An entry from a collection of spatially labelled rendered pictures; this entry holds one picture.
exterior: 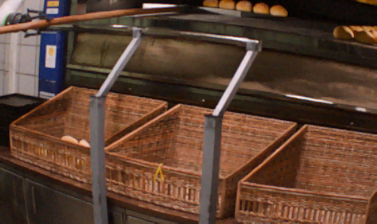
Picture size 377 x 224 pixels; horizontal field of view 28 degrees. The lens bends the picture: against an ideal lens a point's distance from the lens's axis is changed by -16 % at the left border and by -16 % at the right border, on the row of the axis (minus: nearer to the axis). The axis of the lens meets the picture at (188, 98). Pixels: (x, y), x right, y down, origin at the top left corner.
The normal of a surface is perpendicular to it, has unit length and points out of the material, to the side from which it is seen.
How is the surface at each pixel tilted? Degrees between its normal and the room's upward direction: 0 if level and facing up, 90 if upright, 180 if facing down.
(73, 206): 90
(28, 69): 90
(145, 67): 70
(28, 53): 90
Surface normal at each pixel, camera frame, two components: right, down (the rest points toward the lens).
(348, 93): -0.54, -0.24
